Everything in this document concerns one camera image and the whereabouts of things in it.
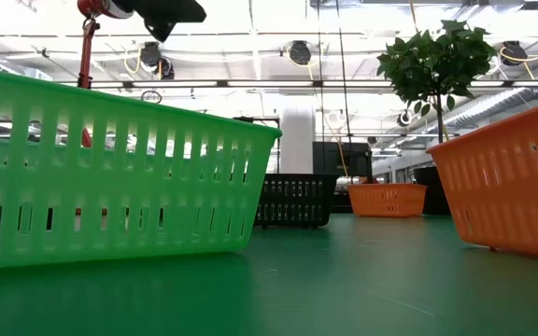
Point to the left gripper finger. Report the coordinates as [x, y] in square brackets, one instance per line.
[171, 14]

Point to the green plastic slotted basket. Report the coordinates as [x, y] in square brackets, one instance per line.
[110, 191]

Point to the black plastic slotted basket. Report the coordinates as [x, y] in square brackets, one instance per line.
[297, 201]

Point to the orange plastic slotted basket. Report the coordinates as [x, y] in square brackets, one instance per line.
[507, 196]
[387, 200]

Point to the red desk lamp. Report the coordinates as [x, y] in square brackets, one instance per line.
[85, 56]

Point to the white round column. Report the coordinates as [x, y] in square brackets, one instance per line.
[297, 140]

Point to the black monitor screen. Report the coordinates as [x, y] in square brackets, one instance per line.
[329, 158]

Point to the green leafy potted tree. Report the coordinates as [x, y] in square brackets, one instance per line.
[432, 60]

